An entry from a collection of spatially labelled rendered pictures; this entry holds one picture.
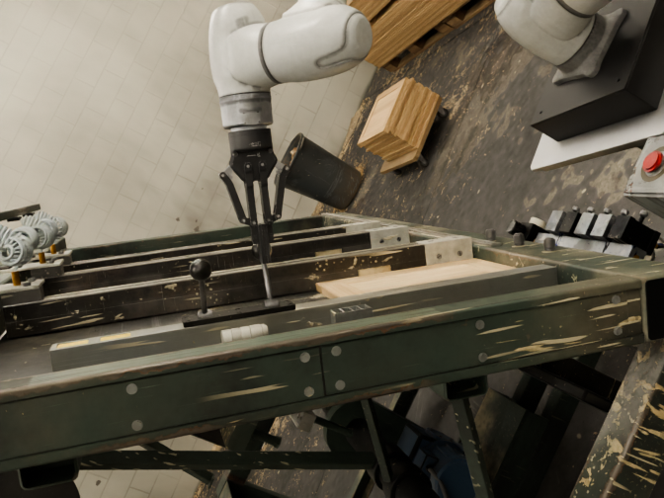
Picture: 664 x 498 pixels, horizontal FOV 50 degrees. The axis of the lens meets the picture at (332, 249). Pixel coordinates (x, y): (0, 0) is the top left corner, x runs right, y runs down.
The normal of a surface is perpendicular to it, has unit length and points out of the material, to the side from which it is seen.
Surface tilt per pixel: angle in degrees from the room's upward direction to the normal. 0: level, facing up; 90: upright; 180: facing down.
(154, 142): 90
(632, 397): 0
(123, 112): 90
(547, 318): 90
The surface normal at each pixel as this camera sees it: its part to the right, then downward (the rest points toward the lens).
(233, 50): -0.39, 0.15
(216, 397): 0.26, 0.09
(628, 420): -0.86, -0.42
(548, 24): -0.27, 0.78
